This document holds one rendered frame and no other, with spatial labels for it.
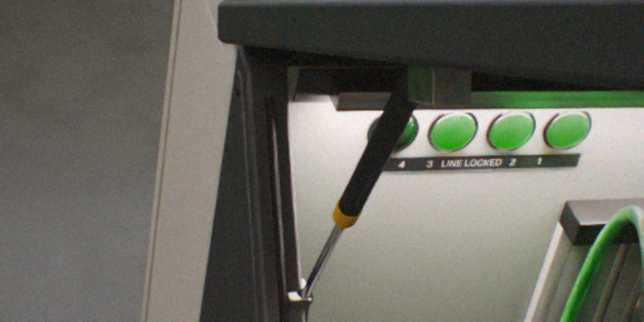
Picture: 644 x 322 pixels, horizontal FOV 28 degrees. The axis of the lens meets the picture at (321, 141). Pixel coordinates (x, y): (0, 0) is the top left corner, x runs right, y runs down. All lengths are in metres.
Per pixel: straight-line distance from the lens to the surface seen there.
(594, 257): 1.23
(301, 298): 1.07
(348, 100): 1.11
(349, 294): 1.30
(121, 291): 3.02
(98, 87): 3.70
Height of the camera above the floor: 2.02
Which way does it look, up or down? 34 degrees down
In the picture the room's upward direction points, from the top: 11 degrees clockwise
